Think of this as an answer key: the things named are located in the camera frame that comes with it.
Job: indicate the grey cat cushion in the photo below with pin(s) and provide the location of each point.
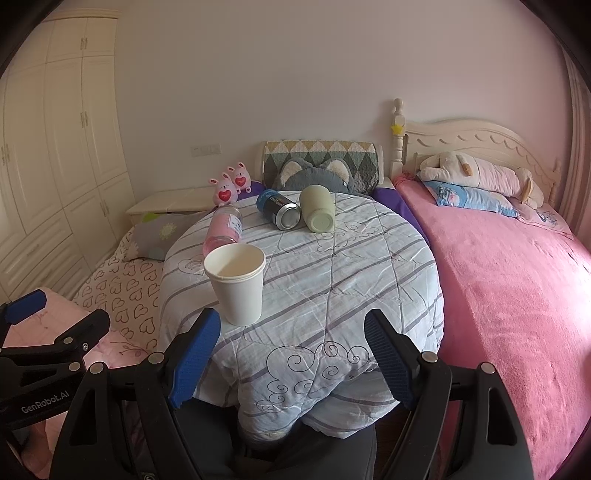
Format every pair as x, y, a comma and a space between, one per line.
295, 179

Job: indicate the white wall socket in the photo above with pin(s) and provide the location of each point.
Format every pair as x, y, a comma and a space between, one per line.
206, 149

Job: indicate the cream plush dog toy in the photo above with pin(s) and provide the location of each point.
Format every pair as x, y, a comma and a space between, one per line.
480, 173

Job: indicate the blue cartoon pillow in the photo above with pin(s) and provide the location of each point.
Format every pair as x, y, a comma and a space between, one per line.
466, 197

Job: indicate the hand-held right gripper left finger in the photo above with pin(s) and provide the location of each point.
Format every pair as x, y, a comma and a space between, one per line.
194, 357

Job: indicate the pale green cup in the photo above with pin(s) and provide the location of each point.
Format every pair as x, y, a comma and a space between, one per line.
316, 210

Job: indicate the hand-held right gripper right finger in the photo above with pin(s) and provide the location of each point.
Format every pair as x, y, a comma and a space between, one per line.
387, 357

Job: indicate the pink clear bottle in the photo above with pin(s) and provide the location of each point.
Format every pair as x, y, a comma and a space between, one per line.
224, 228

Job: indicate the cream wardrobe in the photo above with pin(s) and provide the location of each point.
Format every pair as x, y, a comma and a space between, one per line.
60, 138

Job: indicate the cream bed headboard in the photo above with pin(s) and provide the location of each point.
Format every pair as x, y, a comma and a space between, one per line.
475, 136

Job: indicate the pink fleece blanket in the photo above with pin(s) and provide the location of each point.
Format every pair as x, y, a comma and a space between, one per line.
508, 300

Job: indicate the pale curtain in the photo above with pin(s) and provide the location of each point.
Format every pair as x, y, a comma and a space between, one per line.
577, 138

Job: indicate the pink bunny plush toy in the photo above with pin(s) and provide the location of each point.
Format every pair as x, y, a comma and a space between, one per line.
240, 177
224, 191

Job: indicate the striped light blue quilt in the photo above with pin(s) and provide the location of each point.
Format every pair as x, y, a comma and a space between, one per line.
332, 286

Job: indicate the pink printed pillow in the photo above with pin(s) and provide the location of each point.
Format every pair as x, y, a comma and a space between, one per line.
542, 217

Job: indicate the heart print bedsheet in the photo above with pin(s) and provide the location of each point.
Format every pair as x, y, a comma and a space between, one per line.
124, 295

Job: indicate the diamond pattern quilted cover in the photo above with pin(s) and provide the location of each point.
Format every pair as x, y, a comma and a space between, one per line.
323, 148

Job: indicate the yellow star sticker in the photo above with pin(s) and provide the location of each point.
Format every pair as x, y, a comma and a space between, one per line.
397, 127

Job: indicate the blue drink can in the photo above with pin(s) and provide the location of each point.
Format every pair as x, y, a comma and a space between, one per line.
278, 208

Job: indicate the light pink floral blanket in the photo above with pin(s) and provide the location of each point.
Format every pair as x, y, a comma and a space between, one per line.
121, 344

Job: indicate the cream nightstand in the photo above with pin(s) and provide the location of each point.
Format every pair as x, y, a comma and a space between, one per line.
171, 201

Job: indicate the white paper cup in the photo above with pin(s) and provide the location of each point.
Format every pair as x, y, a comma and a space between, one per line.
236, 288

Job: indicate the grey flower pillow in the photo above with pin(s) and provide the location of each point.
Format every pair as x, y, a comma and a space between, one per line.
157, 233

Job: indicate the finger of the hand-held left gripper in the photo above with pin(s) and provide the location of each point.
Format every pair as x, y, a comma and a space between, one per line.
24, 307
69, 339

